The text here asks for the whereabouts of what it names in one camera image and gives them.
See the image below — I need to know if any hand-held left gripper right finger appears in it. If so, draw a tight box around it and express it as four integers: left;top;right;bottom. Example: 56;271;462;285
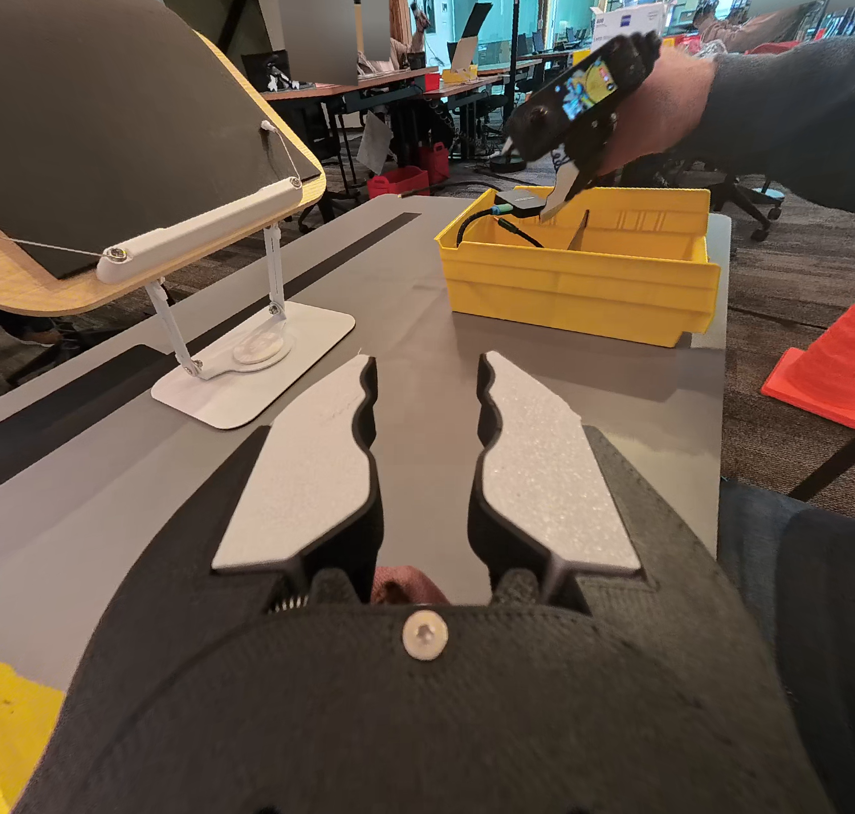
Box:
468;351;642;601

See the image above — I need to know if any background wooden desk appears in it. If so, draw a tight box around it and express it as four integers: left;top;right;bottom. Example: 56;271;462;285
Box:
261;66;442;174

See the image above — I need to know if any red plastic bin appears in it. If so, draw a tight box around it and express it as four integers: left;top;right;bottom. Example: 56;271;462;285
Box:
368;164;431;200
421;140;452;187

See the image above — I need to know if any white printed carton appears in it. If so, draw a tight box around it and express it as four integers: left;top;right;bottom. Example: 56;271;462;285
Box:
592;2;669;47

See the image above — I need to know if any orange traffic cone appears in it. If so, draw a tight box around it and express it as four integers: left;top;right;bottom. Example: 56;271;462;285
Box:
759;304;855;430

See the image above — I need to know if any dark monitor with wooden back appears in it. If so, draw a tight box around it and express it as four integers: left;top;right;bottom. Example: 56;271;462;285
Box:
0;0;328;318

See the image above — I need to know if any person's right forearm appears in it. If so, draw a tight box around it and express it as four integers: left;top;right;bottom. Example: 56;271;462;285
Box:
688;37;855;214

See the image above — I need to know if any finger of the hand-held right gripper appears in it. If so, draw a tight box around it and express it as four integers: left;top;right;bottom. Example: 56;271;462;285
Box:
541;160;595;220

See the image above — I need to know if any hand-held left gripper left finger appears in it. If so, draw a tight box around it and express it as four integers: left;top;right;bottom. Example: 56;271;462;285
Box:
212;355;386;577

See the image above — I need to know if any black braided hdmi cable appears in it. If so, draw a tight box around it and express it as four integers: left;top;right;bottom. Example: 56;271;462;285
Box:
455;193;549;250

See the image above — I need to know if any person's right hand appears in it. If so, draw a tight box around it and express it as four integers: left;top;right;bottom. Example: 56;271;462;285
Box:
588;50;722;180

